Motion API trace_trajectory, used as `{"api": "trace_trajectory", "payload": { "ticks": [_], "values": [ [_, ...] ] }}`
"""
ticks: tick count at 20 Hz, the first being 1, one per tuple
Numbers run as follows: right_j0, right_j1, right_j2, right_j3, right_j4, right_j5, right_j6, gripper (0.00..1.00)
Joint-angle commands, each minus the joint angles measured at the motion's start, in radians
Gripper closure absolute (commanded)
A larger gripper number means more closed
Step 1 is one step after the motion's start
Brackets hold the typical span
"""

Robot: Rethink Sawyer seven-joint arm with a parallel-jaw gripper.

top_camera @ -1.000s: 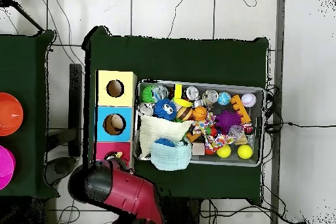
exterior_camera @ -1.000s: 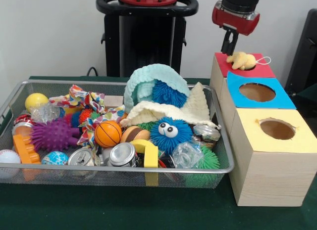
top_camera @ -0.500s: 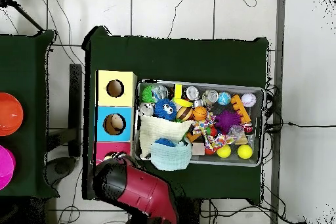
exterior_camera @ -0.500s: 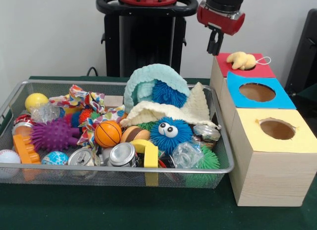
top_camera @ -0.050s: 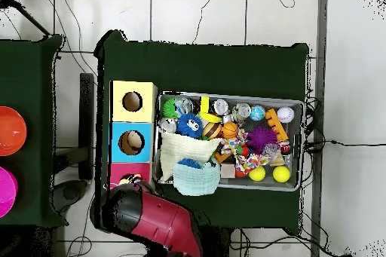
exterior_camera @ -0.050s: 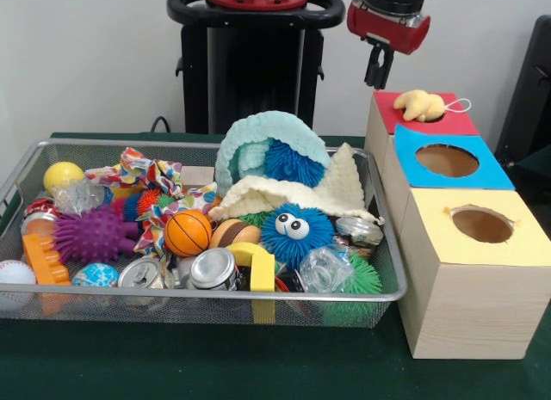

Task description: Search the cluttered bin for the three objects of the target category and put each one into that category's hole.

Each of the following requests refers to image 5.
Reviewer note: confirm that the small orange basketball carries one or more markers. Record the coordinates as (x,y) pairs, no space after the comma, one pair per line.
(230,130)

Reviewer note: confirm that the cream yellow waffle cloth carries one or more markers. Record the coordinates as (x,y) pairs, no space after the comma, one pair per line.
(181,147)

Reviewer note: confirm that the mint green waffle cloth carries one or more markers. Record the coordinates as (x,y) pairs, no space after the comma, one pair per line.
(196,180)

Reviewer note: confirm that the yellow ball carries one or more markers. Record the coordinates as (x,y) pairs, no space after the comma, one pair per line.
(281,174)
(257,174)

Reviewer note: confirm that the magenta plate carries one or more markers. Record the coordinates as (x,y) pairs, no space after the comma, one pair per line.
(6,190)

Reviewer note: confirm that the blue spiky ball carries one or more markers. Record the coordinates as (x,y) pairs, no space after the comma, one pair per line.
(190,163)

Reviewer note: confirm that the globe print ball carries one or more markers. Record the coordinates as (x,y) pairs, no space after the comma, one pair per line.
(257,113)

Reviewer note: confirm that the dark green table cloth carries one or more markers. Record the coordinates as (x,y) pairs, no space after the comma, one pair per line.
(30,88)
(205,64)

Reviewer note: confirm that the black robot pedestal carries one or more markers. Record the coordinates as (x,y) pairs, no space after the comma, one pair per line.
(220,245)

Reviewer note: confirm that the wooden cube block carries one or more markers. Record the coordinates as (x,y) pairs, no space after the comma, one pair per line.
(228,171)

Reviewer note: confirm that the green spiky ball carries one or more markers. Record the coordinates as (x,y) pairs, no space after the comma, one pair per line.
(170,108)

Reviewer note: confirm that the purple spiky ball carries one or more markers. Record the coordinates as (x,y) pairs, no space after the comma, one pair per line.
(261,139)

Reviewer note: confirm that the colourful patterned cloth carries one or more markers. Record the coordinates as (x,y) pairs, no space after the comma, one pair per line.
(250,162)
(232,145)

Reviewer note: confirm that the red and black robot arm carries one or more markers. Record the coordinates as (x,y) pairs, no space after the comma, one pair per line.
(157,221)

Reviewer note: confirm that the blue fuzzy ball with eyes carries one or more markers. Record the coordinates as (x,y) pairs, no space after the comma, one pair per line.
(190,125)

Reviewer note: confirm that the orange plate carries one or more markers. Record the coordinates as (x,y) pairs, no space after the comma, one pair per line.
(11,130)

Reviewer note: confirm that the orange plastic block toy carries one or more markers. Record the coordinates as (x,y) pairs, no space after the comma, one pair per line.
(276,124)

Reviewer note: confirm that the white baseball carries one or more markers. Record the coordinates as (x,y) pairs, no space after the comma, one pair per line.
(286,115)

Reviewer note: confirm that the wooden box with three holes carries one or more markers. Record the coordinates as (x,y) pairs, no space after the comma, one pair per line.
(134,121)

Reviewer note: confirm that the yellow plastic block toy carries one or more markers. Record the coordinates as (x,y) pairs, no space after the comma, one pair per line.
(205,107)

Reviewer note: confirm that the silver metal can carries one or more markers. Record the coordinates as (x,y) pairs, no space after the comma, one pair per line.
(221,106)

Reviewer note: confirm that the yellow plush duck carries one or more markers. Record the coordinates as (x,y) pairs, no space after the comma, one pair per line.
(134,179)

